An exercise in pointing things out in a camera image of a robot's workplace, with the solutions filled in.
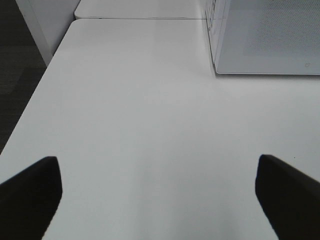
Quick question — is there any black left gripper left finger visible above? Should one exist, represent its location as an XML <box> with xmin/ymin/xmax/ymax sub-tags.
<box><xmin>0</xmin><ymin>156</ymin><xmax>63</xmax><ymax>240</ymax></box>

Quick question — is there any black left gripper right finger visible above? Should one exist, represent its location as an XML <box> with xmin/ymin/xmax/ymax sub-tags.
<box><xmin>255</xmin><ymin>154</ymin><xmax>320</xmax><ymax>240</ymax></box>

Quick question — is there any white microwave door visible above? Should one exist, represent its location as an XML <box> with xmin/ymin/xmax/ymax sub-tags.
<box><xmin>214</xmin><ymin>0</ymin><xmax>320</xmax><ymax>75</ymax></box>

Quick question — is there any white microwave oven body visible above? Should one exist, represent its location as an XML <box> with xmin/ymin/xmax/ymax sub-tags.
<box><xmin>204</xmin><ymin>0</ymin><xmax>231</xmax><ymax>72</ymax></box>

